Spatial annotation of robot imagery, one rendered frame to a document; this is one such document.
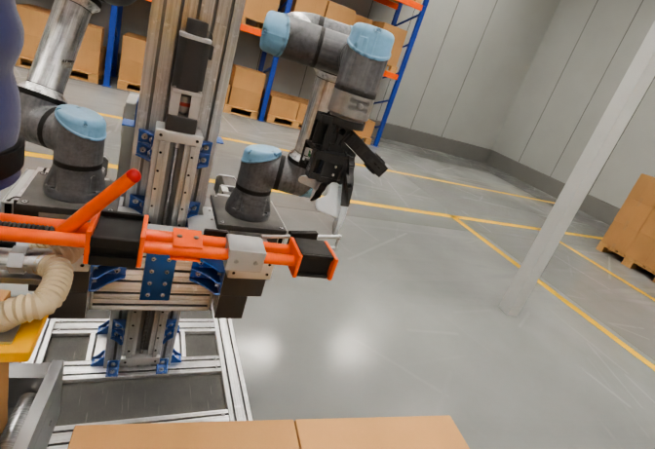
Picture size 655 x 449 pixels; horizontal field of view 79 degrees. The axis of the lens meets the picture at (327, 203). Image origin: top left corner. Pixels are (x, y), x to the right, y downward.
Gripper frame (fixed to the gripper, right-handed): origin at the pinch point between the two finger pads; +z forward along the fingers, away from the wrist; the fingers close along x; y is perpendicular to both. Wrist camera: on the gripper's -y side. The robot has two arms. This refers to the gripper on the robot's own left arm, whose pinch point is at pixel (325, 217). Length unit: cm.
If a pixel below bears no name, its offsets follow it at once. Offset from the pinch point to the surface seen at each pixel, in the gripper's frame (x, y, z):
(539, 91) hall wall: -811, -888, -107
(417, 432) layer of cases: -5, -60, 76
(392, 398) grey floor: -63, -104, 130
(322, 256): 4.1, -0.1, 6.4
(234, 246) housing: 2.4, 16.6, 7.2
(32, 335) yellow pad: 11.7, 44.2, 19.8
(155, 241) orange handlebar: -0.5, 29.8, 9.3
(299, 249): 2.2, 4.0, 6.5
